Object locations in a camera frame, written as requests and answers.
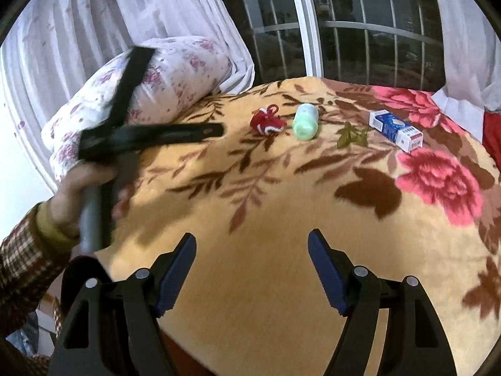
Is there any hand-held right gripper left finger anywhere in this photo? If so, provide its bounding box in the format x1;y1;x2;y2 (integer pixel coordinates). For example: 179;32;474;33
47;232;197;376

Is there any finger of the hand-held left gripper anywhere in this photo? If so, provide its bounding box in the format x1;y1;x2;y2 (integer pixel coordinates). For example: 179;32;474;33
113;122;226;152
102;46;156;128

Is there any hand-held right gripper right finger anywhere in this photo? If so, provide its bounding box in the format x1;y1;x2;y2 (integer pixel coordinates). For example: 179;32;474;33
307;228;458;376

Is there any person's left forearm plaid sleeve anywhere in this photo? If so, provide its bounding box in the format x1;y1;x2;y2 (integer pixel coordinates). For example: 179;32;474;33
0;201;85;361

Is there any person's left hand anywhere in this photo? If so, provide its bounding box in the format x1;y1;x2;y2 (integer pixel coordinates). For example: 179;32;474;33
51;162;136;240

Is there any rolled floral quilt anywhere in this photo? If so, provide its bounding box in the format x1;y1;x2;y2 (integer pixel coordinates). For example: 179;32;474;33
41;36;233;183

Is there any red knitted ornament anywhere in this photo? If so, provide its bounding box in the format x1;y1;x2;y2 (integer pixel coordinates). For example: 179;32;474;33
250;104;283;136

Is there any yellow floral blanket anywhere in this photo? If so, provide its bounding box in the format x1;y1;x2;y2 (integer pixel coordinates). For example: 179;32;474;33
94;76;501;376

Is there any large green bottle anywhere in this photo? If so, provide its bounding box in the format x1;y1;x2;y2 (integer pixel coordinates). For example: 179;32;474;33
292;103;319;142

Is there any olive green plastic leaf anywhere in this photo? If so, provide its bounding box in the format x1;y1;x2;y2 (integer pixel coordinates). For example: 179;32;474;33
337;122;369;149

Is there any blue white carton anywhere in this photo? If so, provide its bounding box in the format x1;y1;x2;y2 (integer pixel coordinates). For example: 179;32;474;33
369;110;424;153

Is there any white framed barred window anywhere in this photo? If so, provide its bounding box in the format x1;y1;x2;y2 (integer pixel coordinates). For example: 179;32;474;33
207;0;447;92

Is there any red cloth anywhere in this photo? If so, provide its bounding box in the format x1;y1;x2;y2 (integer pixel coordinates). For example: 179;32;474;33
482;110;501;153

